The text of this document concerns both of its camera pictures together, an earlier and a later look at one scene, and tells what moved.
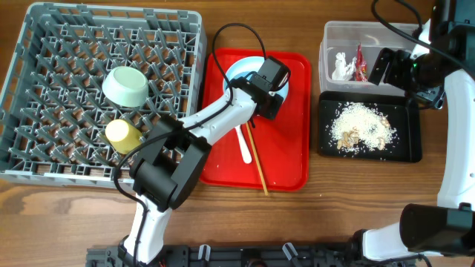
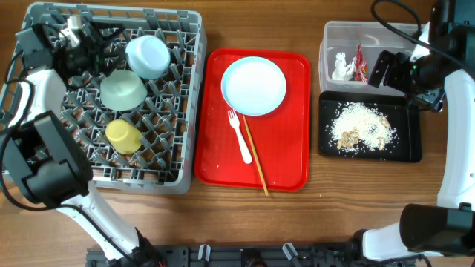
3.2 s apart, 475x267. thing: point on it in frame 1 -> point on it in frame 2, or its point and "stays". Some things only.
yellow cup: [122, 136] stays
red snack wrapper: [361, 65] stays
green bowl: [126, 86] stays
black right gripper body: [399, 71] stays
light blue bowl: [231, 74] -> [148, 56]
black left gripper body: [273, 107] -> [86, 58]
